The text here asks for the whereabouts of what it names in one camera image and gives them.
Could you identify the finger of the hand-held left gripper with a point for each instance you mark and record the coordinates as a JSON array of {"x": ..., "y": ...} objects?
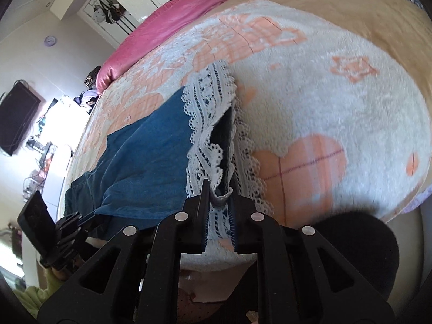
[{"x": 87, "y": 218}]

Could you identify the dark bag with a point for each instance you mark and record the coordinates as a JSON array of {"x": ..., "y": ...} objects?
[{"x": 92, "y": 76}]

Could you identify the white desk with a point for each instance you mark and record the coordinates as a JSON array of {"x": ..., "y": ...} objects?
[{"x": 64, "y": 135}]

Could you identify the beige bed sheet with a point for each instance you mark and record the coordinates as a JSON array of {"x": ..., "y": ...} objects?
[{"x": 337, "y": 0}]

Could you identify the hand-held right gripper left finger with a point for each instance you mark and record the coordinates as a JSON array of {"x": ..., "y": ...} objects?
[{"x": 203, "y": 229}]

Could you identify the blue denim pants lace hem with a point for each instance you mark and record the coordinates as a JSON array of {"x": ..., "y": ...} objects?
[{"x": 145, "y": 148}]

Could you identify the black wall television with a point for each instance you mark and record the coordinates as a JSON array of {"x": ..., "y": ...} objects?
[{"x": 17, "y": 114}]

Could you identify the light green cloth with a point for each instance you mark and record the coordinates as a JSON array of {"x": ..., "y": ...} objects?
[{"x": 30, "y": 298}]

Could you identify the orange and white plush blanket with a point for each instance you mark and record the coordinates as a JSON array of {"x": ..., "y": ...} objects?
[{"x": 303, "y": 108}]

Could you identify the pink duvet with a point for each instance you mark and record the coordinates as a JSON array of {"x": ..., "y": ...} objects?
[{"x": 162, "y": 23}]

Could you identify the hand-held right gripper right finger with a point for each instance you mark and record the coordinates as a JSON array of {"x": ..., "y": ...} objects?
[{"x": 233, "y": 233}]

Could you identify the purple wall clock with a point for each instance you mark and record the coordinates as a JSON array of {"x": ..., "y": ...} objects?
[{"x": 50, "y": 41}]

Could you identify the small pile of clothes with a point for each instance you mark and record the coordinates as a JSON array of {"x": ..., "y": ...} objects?
[{"x": 86, "y": 100}]

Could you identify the hanging dark clothes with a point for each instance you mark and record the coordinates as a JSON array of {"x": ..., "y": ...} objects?
[{"x": 108, "y": 10}]

